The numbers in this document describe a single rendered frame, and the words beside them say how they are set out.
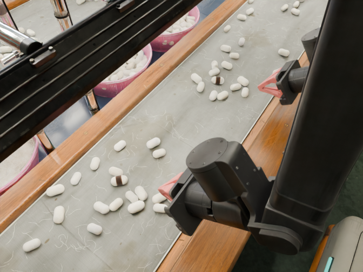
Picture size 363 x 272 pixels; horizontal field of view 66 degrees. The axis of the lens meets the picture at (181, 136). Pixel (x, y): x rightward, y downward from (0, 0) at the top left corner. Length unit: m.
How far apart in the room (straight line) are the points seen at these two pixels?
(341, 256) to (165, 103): 0.84
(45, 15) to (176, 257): 0.97
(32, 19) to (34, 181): 0.69
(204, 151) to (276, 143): 0.40
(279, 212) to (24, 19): 1.11
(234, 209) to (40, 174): 0.47
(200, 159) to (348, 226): 1.02
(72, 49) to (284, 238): 0.34
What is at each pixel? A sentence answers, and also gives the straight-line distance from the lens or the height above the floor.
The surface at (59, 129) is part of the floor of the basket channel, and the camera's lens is 0.89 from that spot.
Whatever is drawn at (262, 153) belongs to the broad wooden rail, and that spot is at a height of 0.76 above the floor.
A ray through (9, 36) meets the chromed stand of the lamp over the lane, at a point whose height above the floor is 1.12.
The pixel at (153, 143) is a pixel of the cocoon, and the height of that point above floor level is 0.76.
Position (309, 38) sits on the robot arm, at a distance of 0.65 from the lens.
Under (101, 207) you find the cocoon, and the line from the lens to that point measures 0.63.
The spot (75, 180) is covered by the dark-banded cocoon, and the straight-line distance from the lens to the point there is 0.68.
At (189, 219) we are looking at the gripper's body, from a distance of 0.45.
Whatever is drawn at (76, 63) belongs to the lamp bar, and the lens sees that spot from 0.41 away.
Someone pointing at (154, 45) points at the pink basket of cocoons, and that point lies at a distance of 1.05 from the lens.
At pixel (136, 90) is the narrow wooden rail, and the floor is 0.76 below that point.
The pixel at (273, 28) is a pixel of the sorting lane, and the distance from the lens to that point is 1.15.
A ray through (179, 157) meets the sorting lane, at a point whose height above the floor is 0.74.
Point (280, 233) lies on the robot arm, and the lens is 0.33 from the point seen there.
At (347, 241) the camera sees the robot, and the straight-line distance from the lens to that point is 1.27.
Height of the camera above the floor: 1.33
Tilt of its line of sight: 54 degrees down
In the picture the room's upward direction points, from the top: 3 degrees clockwise
